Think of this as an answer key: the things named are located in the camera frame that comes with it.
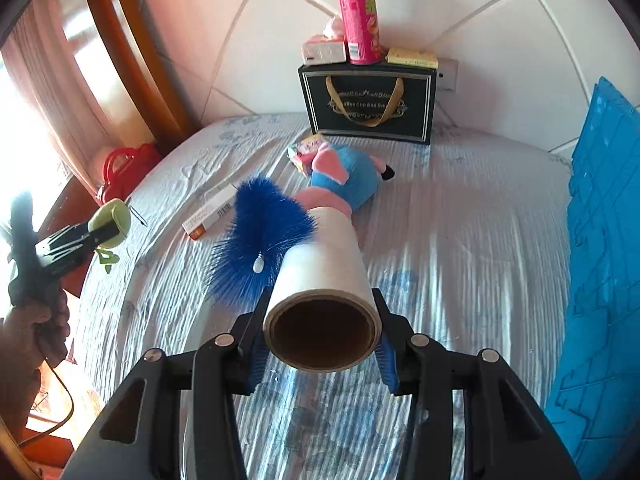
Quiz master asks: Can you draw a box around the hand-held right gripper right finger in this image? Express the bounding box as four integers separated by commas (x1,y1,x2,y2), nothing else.
372,287,583,480

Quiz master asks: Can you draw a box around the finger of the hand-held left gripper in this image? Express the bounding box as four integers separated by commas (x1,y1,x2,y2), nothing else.
85,220,126,251

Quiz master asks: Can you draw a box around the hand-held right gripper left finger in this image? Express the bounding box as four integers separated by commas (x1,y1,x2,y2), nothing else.
60,292,273,480

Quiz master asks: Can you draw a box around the green soft toy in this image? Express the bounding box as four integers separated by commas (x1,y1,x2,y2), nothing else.
87,198,133,273

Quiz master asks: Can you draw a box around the person's left forearm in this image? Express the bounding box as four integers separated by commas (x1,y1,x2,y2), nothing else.
0,320,45,443

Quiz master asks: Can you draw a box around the person's left hand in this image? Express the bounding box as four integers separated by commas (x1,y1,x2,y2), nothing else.
2,290,72,366

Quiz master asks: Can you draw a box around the red bag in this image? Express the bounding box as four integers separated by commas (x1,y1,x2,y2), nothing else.
95,142,163,206

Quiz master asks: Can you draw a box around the orange white carton box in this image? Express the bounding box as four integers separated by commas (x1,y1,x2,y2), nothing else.
181,184,238,241

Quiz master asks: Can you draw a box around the pink curtain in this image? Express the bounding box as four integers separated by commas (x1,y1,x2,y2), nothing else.
0,0,108,191

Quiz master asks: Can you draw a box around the pink plush pig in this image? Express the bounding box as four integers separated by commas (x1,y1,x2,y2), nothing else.
295,142,396,216

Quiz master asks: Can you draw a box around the colourful snack packet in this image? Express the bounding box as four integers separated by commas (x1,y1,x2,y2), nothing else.
287,134,333,178

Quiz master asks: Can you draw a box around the black gift bag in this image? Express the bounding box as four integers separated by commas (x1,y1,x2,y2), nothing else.
298,62,437,146

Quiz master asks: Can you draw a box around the blue foam mat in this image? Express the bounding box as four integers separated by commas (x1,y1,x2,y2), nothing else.
542,76,640,480

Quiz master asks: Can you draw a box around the white pink carton box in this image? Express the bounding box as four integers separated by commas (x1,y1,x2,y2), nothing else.
301,34,348,66

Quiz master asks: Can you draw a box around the yellow flat box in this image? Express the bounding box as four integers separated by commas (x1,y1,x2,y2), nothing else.
386,47,440,68

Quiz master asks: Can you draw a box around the pink plastic packet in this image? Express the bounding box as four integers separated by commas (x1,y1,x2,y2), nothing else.
322,16,347,41

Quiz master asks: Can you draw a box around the pink chip can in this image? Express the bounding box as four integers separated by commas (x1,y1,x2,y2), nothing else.
334,0,385,65

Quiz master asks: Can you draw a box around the blue fur tail keychain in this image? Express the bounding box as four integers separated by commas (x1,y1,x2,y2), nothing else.
207,177,318,311

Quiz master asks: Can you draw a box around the black cable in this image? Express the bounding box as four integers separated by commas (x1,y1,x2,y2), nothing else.
19,355,76,447

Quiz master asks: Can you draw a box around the wooden frame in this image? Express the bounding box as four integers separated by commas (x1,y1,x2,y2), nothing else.
77,0,193,143

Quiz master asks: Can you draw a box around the white wall socket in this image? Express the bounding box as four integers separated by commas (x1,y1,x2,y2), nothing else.
436,57,458,92

